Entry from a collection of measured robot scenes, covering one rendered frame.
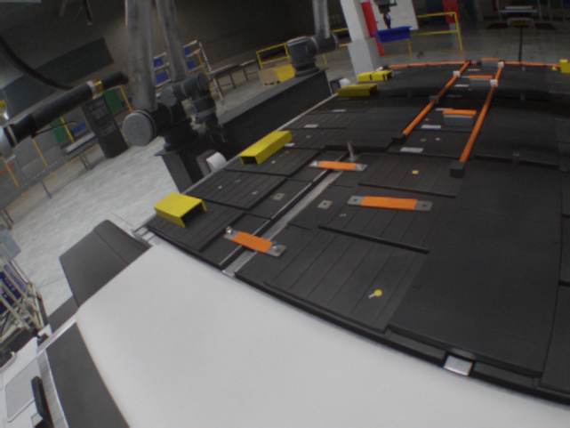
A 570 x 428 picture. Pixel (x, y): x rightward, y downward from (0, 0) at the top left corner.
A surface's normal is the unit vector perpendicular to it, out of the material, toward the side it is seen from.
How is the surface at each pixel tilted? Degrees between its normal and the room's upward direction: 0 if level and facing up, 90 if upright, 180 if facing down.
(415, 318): 0
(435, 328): 0
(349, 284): 0
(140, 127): 90
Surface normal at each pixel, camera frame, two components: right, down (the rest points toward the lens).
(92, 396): -0.30, -0.81
